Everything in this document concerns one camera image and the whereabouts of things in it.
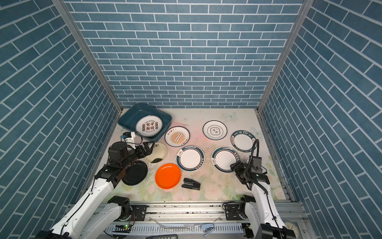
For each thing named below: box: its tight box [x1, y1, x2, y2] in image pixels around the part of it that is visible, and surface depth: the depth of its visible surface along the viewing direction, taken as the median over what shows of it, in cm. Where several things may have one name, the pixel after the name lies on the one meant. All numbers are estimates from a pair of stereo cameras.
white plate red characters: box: [135, 115, 163, 138], surface depth 111 cm
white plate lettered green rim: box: [230, 129, 256, 153], surface depth 105 cm
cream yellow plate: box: [144, 141, 168, 163], surface depth 97 cm
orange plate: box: [154, 162, 182, 190], surface depth 88 cm
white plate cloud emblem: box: [202, 119, 228, 141], surface depth 110 cm
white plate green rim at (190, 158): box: [176, 145, 205, 172], surface depth 95 cm
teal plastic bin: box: [117, 103, 173, 142], surface depth 114 cm
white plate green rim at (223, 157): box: [210, 145, 241, 174], surface depth 95 cm
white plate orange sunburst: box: [164, 125, 191, 148], surface depth 106 cm
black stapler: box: [181, 177, 201, 191], surface depth 83 cm
